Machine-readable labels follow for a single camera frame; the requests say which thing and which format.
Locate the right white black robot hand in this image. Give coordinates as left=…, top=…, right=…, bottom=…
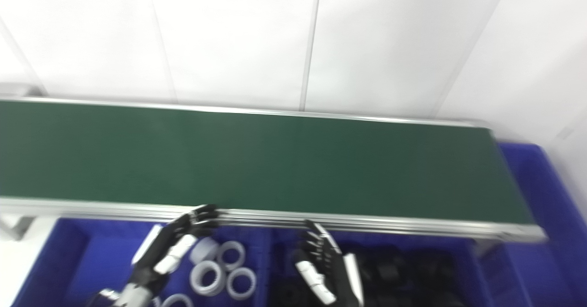
left=292, top=220, right=366, bottom=307

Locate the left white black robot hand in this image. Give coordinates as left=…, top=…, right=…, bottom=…
left=131, top=204, right=220, bottom=285

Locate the black round plastic part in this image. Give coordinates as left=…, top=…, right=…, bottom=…
left=424, top=289, right=466, bottom=307
left=270, top=279, right=305, bottom=307
left=410, top=250, right=454, bottom=285
left=365, top=288, right=415, bottom=307
left=365, top=248, right=405, bottom=284

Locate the blue bin with white rings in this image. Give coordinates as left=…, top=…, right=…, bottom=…
left=11, top=216, right=272, bottom=307

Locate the green conveyor belt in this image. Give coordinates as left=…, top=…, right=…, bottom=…
left=0, top=84, right=547, bottom=244

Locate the blue bin with black parts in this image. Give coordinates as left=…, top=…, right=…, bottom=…
left=266, top=227, right=528, bottom=307

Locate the aluminium conveyor leg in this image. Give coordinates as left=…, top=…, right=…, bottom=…
left=470, top=237, right=501, bottom=258
left=0, top=214, right=36, bottom=241

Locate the empty blue bin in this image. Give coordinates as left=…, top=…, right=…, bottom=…
left=477, top=142, right=587, bottom=307

